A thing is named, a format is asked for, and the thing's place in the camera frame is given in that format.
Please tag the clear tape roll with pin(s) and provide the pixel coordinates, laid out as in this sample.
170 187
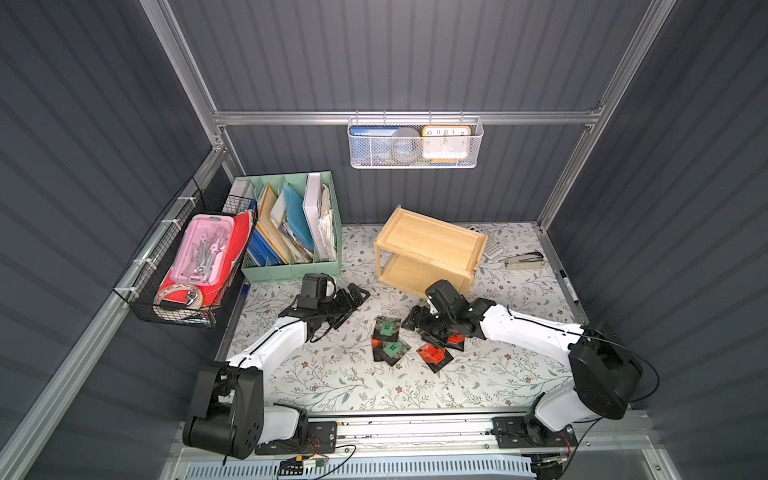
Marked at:
186 295

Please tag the red tea bag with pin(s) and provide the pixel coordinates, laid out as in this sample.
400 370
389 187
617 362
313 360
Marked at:
434 357
455 342
377 346

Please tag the red tea bag bottom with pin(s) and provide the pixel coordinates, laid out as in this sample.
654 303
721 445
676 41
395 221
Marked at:
434 357

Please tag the wooden two-tier shelf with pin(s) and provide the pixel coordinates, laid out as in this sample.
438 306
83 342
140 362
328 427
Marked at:
413 251

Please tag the white binder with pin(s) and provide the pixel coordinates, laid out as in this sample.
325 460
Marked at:
312 209

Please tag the black wire basket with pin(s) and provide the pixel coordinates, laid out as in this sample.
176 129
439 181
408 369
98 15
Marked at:
139 292

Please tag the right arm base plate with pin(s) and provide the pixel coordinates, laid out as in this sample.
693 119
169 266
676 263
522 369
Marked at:
515 432

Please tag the teal folder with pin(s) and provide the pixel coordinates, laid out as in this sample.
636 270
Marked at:
296 219

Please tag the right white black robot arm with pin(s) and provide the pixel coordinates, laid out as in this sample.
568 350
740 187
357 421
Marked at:
604 374

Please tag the red folder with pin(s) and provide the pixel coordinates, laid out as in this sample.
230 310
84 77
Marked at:
240 235

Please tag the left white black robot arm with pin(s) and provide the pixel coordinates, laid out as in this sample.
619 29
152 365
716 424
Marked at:
228 415

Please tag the white calculator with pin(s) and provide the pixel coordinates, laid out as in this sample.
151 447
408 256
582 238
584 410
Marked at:
492 250

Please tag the red tea bag left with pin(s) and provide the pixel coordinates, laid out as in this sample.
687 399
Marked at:
377 346

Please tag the yellow white clock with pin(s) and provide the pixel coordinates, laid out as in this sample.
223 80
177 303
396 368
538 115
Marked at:
447 142

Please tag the blue box in basket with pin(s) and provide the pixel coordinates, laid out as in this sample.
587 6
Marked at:
370 146

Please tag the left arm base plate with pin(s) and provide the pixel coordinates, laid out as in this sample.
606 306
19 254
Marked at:
312 437

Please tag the green tea bag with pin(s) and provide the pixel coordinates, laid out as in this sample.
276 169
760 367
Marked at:
393 351
386 329

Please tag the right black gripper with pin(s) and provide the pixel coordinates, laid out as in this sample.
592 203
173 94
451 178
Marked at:
424 318

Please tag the black marker pen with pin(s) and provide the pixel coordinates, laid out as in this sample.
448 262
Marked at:
569 286

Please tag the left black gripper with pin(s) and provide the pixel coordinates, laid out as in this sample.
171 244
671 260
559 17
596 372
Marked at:
344 301

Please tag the green file organizer box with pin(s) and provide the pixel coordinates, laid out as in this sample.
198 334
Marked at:
273 253

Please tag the pink plastic tool case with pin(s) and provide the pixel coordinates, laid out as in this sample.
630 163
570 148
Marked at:
199 260

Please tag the red tea bag right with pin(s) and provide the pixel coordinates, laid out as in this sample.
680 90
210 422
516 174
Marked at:
455 342

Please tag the grey stapler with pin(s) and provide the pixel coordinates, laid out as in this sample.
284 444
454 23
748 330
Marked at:
533 260

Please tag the white mesh wall basket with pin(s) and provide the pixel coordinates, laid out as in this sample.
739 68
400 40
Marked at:
419 123

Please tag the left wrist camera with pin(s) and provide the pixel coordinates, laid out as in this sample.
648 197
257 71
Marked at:
314 291

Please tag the grey tape roll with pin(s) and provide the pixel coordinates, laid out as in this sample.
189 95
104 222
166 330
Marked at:
406 145

